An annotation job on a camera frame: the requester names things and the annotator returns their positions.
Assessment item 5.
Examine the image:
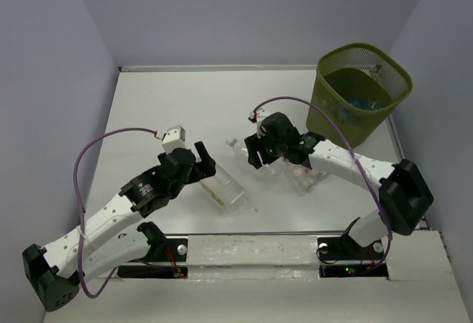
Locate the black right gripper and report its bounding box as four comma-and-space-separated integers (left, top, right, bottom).
244, 130, 286, 169

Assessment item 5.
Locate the clear ribbed water bottle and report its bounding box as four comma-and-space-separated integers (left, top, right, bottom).
225, 137, 282, 177

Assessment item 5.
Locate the red cap clear bottle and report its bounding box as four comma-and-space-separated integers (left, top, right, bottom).
283, 160, 328, 196

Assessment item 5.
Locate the blue label water bottle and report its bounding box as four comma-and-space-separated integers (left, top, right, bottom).
347, 98, 373, 111

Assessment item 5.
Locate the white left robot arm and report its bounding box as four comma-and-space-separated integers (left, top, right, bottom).
22, 141, 216, 312

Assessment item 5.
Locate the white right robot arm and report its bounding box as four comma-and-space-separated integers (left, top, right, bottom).
245, 109, 434, 258

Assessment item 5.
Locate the green mesh waste bin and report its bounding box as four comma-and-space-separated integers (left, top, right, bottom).
306, 43, 413, 148

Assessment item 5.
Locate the square clear plastic bottle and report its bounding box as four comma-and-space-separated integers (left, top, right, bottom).
200, 163, 247, 214

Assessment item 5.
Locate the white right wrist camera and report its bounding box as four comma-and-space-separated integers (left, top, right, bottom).
248, 108, 269, 137

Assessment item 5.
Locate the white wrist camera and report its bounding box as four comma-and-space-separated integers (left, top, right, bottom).
161, 125, 187, 154
248, 108, 269, 137

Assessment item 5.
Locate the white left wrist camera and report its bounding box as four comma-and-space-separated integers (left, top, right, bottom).
161, 125, 187, 154

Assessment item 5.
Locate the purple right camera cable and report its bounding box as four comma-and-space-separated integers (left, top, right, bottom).
252, 95, 394, 276

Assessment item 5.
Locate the purple camera cable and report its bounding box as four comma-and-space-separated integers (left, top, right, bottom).
252, 95, 394, 276
72, 126, 160, 298

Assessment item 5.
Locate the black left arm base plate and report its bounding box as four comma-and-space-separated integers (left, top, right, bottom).
116, 236, 188, 279

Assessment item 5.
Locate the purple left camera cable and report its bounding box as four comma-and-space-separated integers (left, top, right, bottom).
72, 126, 160, 298

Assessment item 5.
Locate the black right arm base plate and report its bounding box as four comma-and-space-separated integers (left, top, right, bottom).
316, 237, 389, 279

